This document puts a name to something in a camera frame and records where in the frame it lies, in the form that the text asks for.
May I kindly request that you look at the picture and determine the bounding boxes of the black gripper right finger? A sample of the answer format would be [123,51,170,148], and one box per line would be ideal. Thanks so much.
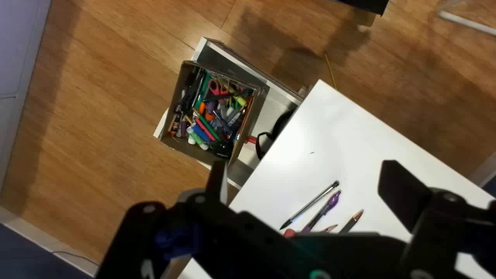
[379,159,433,232]

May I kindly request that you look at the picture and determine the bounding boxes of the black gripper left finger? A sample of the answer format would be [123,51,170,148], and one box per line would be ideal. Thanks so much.
[205,161,229,203]

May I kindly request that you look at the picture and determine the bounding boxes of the open white drawer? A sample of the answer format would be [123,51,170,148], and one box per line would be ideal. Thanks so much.
[153,35,308,190]

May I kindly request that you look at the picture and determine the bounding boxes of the brown pencil on desk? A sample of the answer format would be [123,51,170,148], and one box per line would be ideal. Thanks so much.
[339,209,365,234]

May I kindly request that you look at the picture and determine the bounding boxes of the black pen on desk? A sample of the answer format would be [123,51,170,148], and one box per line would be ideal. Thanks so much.
[280,179,340,229]

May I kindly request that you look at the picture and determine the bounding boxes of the cardboard box of pens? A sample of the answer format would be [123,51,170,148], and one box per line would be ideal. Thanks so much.
[160,60,263,164]

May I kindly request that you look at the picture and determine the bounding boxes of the white desk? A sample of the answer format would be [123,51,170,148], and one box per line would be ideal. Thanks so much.
[230,80,494,240]

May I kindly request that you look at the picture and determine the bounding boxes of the red scissors in box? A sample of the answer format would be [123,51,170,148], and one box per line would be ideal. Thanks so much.
[210,79,233,96]

